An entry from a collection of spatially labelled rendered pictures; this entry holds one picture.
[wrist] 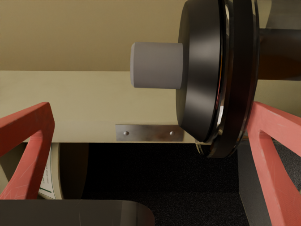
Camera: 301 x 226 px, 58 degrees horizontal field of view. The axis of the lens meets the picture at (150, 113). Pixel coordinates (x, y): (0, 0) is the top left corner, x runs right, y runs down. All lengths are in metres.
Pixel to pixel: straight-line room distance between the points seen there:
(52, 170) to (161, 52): 0.26
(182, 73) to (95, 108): 0.16
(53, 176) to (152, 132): 0.16
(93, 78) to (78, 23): 0.36
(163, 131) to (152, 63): 0.14
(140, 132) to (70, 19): 0.47
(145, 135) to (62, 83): 0.13
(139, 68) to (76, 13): 0.55
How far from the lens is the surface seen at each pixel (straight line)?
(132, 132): 0.28
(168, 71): 0.16
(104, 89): 0.33
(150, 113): 0.29
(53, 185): 0.39
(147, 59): 0.16
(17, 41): 0.77
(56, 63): 0.76
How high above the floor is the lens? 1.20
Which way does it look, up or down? level
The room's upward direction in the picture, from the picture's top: 90 degrees counter-clockwise
